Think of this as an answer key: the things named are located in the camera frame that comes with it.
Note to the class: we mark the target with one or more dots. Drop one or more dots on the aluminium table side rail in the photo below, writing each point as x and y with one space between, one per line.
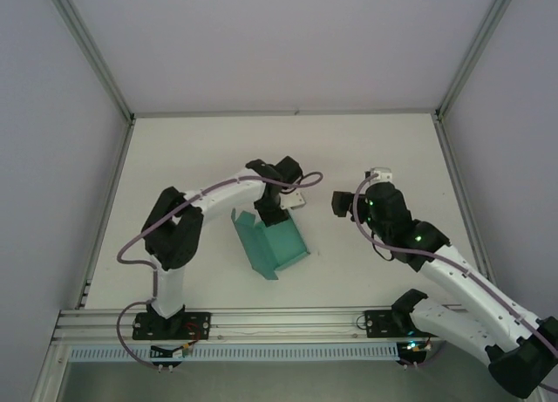
111 201
457 188

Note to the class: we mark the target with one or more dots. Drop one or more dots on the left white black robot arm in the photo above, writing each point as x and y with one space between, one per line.
218 199

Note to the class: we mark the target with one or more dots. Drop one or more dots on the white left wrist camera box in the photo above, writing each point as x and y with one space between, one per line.
296 200

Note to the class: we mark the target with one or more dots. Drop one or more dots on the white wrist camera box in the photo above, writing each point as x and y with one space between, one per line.
380 174
296 200

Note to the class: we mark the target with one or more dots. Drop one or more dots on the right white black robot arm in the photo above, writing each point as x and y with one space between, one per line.
457 280

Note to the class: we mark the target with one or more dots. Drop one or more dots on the teal paper box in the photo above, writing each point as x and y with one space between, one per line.
283 245

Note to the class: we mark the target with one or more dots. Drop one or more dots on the aluminium frame post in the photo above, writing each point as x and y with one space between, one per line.
475 53
93 55

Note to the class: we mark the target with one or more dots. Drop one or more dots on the thin aluminium table edge rail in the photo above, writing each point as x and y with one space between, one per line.
283 113

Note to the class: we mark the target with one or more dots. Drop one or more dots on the wide aluminium mounting rail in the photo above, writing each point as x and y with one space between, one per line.
283 321

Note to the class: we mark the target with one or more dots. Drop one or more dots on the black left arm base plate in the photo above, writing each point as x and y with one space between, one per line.
198 325

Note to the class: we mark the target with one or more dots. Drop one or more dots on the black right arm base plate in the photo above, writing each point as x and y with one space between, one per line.
381 323

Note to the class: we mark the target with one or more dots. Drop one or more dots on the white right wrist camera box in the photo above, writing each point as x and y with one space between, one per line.
380 174

